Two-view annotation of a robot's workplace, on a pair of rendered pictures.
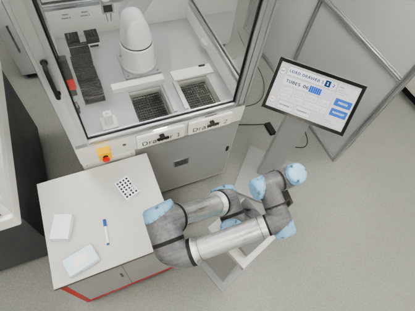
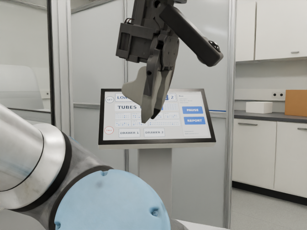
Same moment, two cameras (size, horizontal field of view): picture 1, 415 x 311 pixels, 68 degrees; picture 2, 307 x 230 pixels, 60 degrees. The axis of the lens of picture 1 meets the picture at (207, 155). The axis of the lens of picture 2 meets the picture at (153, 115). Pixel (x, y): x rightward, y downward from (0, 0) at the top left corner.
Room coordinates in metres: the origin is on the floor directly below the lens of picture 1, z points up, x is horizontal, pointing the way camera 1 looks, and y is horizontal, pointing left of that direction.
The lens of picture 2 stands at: (0.18, -0.14, 1.19)
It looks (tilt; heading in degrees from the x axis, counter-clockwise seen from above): 5 degrees down; 342
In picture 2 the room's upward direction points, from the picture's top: straight up
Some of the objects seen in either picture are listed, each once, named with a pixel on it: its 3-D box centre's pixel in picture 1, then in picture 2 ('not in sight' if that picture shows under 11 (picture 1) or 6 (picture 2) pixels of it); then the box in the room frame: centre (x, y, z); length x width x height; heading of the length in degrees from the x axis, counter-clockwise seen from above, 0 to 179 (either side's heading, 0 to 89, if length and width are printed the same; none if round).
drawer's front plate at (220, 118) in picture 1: (210, 123); not in sight; (1.17, 0.02, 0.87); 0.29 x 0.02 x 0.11; 123
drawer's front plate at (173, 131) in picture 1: (160, 136); not in sight; (1.00, 0.29, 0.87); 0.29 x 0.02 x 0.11; 123
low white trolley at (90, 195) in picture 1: (116, 233); not in sight; (0.52, 0.47, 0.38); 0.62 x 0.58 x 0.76; 123
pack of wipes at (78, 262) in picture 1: (81, 260); not in sight; (0.26, 0.50, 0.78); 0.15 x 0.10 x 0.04; 136
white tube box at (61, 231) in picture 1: (62, 228); not in sight; (0.39, 0.64, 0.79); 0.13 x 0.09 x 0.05; 13
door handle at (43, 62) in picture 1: (52, 82); not in sight; (0.75, 0.64, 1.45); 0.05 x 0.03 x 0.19; 33
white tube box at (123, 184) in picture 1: (126, 188); not in sight; (0.67, 0.40, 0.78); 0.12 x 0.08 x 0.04; 51
